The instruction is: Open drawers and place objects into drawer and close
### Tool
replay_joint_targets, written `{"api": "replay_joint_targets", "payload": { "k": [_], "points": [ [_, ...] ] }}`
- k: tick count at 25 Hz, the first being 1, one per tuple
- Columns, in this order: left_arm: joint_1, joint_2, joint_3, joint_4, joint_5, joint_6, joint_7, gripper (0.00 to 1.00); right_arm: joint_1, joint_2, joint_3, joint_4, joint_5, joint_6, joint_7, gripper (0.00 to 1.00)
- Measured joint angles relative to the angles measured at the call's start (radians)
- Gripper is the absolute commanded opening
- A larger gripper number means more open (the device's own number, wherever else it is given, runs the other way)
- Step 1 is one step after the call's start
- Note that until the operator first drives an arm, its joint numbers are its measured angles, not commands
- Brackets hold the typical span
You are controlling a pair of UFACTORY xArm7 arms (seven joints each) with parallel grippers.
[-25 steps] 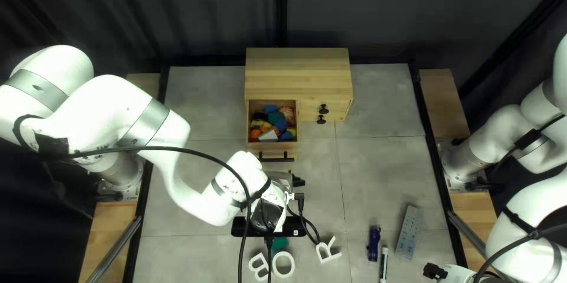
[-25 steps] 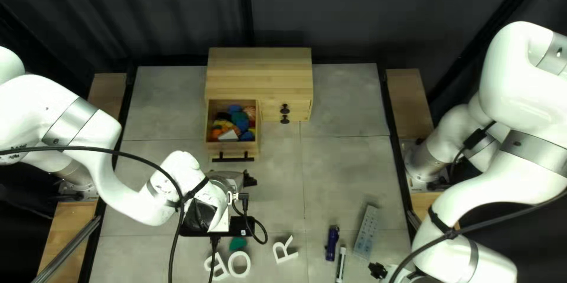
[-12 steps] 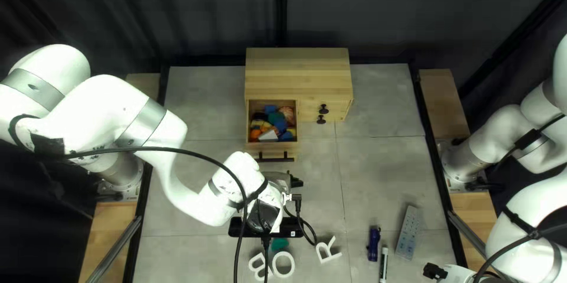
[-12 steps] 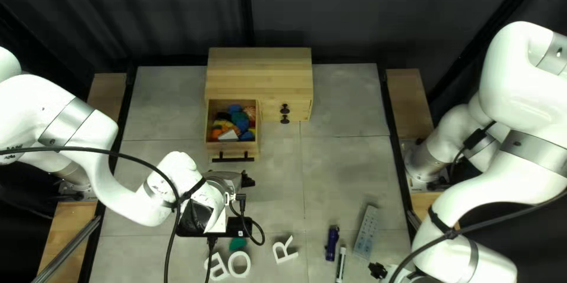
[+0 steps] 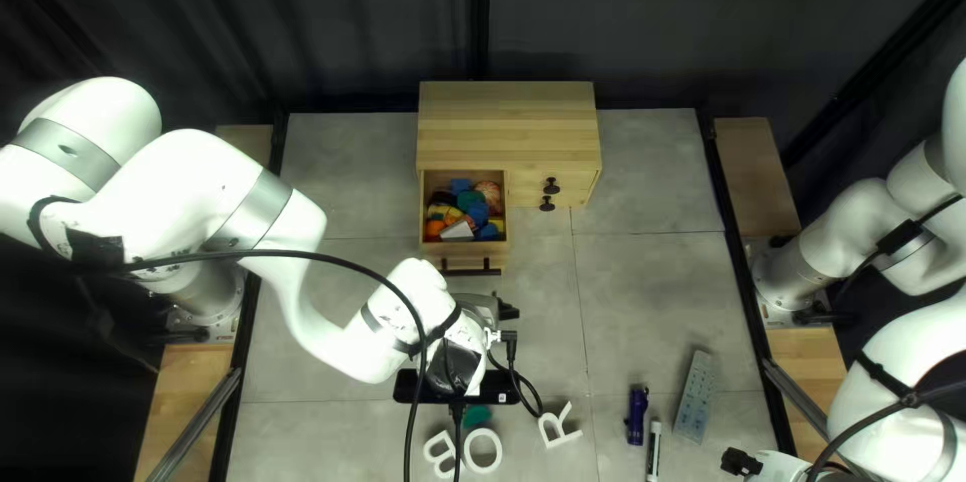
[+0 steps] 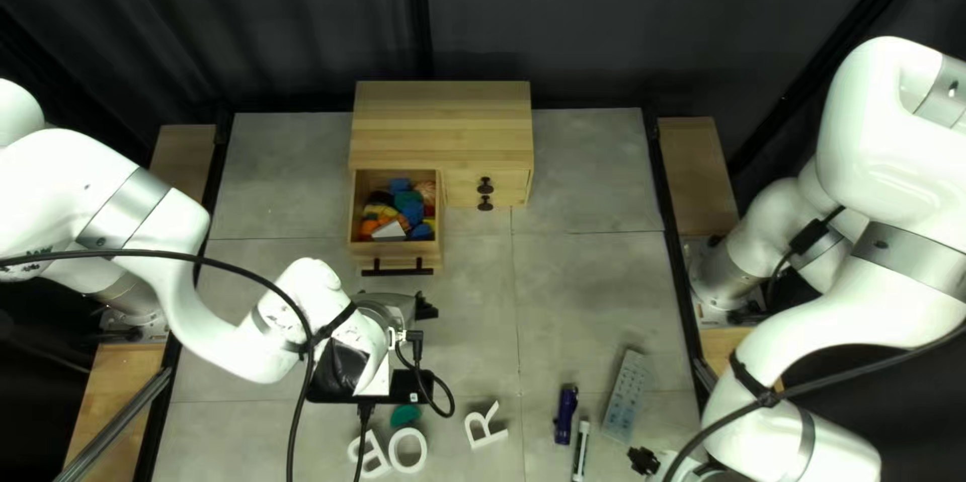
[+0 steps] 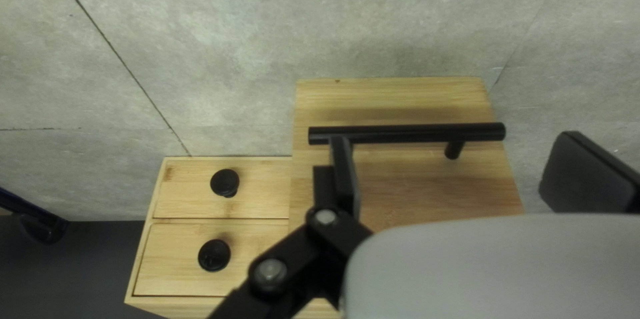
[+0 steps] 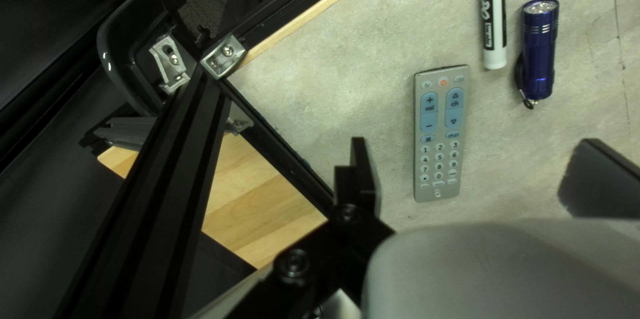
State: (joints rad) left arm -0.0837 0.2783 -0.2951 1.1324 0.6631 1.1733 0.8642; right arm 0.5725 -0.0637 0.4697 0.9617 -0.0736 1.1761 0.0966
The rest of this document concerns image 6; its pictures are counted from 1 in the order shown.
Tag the white letter O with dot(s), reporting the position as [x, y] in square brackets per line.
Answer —
[398, 452]

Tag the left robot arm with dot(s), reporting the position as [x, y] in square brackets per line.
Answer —
[90, 188]

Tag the white letter R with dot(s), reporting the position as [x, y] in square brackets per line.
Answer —
[484, 429]

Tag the silver mounting plate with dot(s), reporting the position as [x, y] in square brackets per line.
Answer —
[713, 312]
[143, 329]

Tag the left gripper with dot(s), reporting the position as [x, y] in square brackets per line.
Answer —
[373, 361]

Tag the yellow toy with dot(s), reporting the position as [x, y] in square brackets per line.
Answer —
[381, 211]

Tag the grey remote control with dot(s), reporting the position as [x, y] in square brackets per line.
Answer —
[626, 395]

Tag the white toy wedge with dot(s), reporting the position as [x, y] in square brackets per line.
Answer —
[389, 231]

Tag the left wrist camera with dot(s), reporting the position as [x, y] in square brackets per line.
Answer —
[415, 385]

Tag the teal toy funnel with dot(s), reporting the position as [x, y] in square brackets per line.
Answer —
[405, 415]

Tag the wooden chest of drawers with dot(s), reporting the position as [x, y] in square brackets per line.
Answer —
[441, 127]

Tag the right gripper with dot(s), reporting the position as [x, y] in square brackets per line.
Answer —
[683, 469]

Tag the toy onion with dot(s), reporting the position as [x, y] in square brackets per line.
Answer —
[427, 191]

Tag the white letter B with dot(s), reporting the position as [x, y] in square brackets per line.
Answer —
[370, 457]

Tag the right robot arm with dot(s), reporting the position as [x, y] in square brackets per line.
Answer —
[868, 165]

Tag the white marker pen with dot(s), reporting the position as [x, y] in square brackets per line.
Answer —
[579, 452]

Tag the teal toy block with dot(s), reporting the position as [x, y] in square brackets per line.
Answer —
[409, 200]

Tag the blue toy block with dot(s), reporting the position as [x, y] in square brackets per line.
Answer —
[421, 231]
[400, 185]
[413, 215]

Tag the orange toy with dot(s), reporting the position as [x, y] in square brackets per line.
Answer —
[370, 228]

